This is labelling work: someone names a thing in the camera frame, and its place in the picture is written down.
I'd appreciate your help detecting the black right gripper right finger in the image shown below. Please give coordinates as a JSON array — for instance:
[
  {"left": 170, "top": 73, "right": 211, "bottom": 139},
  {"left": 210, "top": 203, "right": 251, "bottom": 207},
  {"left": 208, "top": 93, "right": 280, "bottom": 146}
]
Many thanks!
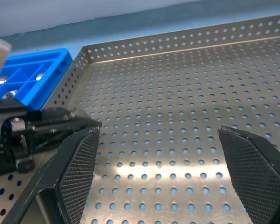
[{"left": 218, "top": 125, "right": 280, "bottom": 224}]

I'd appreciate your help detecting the perforated metal tray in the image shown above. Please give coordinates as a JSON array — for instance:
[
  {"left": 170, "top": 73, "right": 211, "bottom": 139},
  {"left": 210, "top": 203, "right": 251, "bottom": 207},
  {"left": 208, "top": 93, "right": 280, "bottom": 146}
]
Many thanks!
[{"left": 0, "top": 13, "right": 280, "bottom": 224}]

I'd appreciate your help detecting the blue plastic compartment bin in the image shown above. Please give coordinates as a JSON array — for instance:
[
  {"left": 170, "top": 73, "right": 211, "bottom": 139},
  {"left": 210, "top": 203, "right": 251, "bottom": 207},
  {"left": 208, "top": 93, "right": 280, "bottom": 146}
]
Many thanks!
[{"left": 0, "top": 48, "right": 73, "bottom": 111}]

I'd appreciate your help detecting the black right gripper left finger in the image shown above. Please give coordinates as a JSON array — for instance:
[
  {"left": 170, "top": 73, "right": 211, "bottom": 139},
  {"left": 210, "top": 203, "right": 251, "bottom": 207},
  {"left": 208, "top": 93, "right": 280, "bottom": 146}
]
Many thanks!
[{"left": 2, "top": 126, "right": 100, "bottom": 224}]

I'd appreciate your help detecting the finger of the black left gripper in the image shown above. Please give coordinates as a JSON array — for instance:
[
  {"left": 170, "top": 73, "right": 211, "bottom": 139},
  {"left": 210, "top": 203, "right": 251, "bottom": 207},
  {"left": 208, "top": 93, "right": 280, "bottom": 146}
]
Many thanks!
[
  {"left": 33, "top": 129, "right": 75, "bottom": 154},
  {"left": 41, "top": 107, "right": 103, "bottom": 132}
]

